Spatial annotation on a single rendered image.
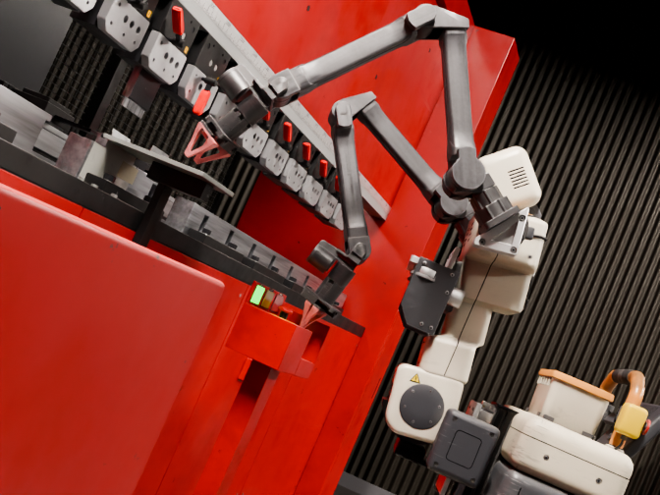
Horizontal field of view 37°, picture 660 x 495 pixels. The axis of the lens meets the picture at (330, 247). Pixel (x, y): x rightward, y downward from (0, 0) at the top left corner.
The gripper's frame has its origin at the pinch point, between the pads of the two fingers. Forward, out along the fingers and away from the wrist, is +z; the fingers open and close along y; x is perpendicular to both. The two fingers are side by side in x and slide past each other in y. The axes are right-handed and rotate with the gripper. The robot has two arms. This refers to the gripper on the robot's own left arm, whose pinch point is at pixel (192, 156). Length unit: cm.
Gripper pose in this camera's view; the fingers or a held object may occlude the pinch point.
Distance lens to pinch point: 223.9
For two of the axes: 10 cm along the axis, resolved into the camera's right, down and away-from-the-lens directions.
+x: 5.6, 7.7, -3.1
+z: -7.9, 6.1, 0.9
